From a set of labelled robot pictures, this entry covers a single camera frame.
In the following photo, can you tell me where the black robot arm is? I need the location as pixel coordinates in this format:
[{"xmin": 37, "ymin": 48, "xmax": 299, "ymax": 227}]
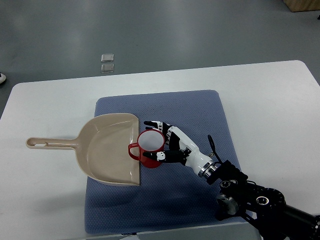
[{"xmin": 198, "ymin": 158, "xmax": 320, "ymax": 240}]

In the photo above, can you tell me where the beige plastic dustpan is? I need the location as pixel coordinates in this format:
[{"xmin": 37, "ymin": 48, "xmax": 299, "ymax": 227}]
[{"xmin": 26, "ymin": 113, "xmax": 141, "ymax": 187}]

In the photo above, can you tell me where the blue textured mat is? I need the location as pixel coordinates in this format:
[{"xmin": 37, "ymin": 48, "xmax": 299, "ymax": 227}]
[{"xmin": 84, "ymin": 90, "xmax": 239, "ymax": 235}]

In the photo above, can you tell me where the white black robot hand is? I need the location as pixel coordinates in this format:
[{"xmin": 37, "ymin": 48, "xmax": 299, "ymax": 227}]
[{"xmin": 143, "ymin": 121, "xmax": 213, "ymax": 178}]

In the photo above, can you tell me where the upper metal floor plate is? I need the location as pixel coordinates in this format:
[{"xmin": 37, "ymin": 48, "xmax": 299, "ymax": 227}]
[{"xmin": 101, "ymin": 53, "xmax": 114, "ymax": 63}]

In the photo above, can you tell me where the red mug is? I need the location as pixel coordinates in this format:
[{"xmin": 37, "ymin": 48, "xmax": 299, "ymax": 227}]
[{"xmin": 128, "ymin": 129, "xmax": 165, "ymax": 169}]

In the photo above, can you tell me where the black white shoe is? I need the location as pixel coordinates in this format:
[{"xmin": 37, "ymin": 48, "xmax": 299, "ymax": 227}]
[{"xmin": 0, "ymin": 73, "xmax": 7, "ymax": 84}]

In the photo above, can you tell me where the wooden box corner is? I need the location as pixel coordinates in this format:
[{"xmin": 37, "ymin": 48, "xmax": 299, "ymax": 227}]
[{"xmin": 283, "ymin": 0, "xmax": 320, "ymax": 13}]

